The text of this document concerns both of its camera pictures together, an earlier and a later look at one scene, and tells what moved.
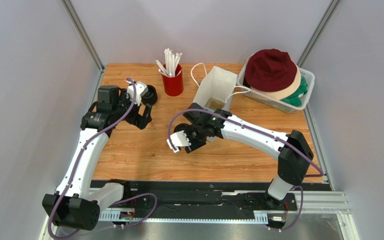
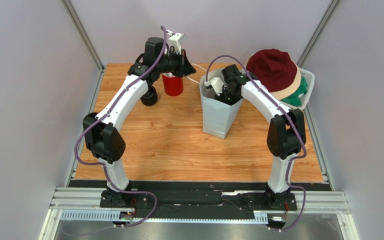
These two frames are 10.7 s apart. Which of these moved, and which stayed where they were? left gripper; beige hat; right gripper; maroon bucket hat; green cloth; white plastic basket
Moved: left gripper; right gripper
Stayed: maroon bucket hat; white plastic basket; beige hat; green cloth
